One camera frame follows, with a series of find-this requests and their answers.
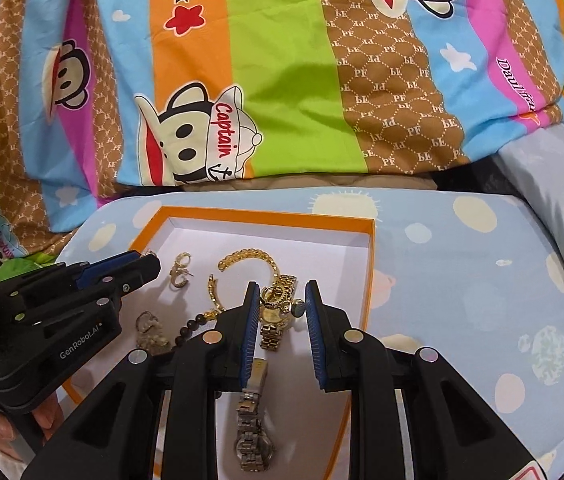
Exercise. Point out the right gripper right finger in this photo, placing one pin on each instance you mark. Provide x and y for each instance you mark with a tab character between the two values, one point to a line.
347	359

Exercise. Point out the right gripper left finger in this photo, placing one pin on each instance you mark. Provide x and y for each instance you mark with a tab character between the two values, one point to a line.
216	361

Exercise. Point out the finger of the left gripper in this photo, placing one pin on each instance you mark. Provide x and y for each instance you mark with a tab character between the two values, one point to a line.
128	279
94	273

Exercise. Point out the gold hoop earring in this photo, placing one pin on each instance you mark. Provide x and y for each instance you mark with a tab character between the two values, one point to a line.
180	273

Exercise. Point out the silver blue-dial wristwatch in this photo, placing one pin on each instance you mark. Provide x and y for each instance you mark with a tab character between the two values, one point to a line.
253	447

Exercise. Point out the gold chain bangle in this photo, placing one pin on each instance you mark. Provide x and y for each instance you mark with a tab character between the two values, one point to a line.
227	285

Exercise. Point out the gold heart charm earring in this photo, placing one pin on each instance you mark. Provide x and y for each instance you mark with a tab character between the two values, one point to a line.
278	303

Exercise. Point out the person's left hand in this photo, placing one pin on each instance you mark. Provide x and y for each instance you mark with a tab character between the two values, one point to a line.
48	415

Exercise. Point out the green cushion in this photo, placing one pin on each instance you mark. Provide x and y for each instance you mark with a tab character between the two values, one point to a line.
18	266

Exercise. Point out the orange shallow cardboard box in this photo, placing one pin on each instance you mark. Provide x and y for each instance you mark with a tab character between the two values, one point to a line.
305	424

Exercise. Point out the light blue dotted bedsheet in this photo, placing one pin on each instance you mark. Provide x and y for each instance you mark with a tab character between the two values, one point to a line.
478	277

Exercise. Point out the colourful monkey cartoon quilt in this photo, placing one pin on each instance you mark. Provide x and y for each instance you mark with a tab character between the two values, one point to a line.
100	97

